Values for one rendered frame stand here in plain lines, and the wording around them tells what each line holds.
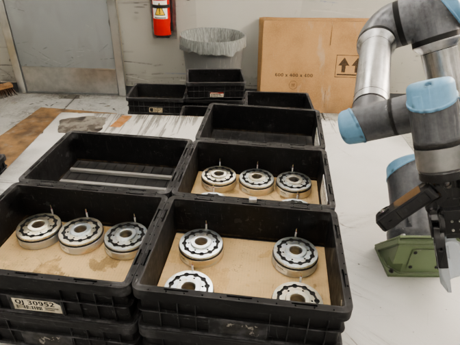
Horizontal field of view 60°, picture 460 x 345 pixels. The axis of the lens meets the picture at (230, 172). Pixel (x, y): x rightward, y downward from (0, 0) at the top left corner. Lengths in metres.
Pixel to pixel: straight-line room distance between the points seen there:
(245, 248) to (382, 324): 0.37
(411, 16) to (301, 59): 2.73
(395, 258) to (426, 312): 0.14
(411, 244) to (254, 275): 0.42
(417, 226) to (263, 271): 0.43
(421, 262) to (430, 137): 0.52
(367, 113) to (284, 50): 2.98
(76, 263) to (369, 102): 0.73
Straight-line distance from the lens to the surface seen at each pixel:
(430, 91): 0.72
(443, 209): 0.77
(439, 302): 1.18
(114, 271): 0.96
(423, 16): 1.14
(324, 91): 3.90
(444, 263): 0.78
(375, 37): 1.09
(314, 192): 1.20
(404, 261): 1.17
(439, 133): 0.72
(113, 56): 4.14
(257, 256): 0.97
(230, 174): 1.19
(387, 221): 0.77
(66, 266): 1.00
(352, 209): 1.39
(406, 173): 1.19
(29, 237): 1.06
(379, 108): 0.84
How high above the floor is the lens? 1.49
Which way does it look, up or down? 32 degrees down
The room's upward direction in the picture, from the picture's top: 1 degrees clockwise
